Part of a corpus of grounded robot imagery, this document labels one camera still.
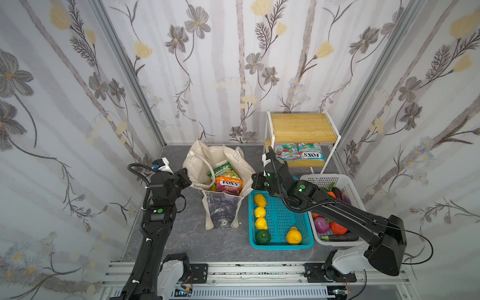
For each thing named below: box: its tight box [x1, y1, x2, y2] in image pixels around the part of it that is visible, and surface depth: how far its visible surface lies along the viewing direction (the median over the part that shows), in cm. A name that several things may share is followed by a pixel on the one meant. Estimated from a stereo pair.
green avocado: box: [255, 229, 272, 246], surface depth 80 cm
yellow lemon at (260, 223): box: [255, 216, 268, 230], surface depth 86 cm
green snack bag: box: [207, 162, 242, 180], surface depth 95 cm
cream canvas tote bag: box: [182, 139, 257, 230], surface depth 82 cm
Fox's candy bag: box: [298, 142, 326, 162], surface depth 95 cm
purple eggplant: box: [331, 186, 352, 205], surface depth 94 cm
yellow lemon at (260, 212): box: [254, 206, 266, 219], surface depth 89 cm
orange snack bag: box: [215, 176, 244, 196], surface depth 88 cm
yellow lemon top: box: [253, 193, 267, 208], surface depth 92 cm
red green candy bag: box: [273, 142, 299, 161], surface depth 95 cm
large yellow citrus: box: [285, 226, 303, 246], surface depth 80 cm
